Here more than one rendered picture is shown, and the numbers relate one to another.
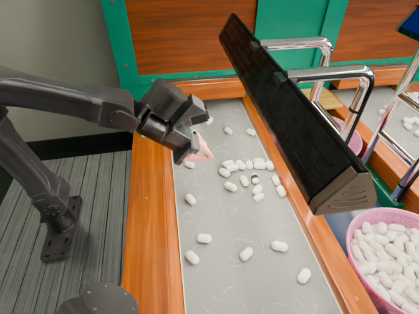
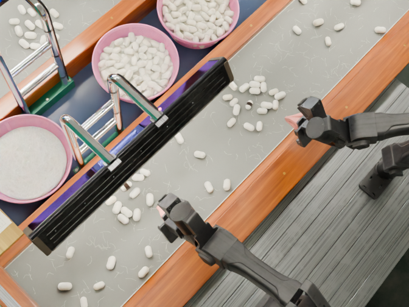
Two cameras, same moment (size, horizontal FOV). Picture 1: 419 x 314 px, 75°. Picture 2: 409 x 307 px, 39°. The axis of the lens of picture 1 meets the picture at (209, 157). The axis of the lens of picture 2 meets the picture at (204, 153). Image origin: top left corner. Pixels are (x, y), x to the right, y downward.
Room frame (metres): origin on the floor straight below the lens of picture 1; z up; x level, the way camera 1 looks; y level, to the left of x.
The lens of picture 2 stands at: (0.75, 0.27, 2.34)
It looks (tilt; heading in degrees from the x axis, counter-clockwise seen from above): 70 degrees down; 217
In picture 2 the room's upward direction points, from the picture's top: 16 degrees clockwise
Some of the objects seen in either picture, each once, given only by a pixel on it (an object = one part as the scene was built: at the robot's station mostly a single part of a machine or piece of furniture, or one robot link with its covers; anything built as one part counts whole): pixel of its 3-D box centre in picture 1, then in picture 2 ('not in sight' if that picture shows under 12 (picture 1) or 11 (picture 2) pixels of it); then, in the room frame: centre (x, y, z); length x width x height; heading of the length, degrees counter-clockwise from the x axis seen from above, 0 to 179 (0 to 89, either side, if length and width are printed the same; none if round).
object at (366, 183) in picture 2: not in sight; (389, 167); (-0.16, 0.29, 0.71); 0.20 x 0.07 x 0.08; 11
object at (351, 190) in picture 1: (267, 75); (134, 146); (0.51, -0.11, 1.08); 0.62 x 0.08 x 0.07; 9
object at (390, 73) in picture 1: (371, 75); not in sight; (1.04, -0.66, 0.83); 0.30 x 0.06 x 0.07; 99
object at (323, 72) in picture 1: (288, 142); (116, 148); (0.51, -0.19, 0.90); 0.20 x 0.19 x 0.45; 9
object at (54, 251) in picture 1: (58, 218); not in sight; (0.43, 0.40, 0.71); 0.20 x 0.07 x 0.08; 11
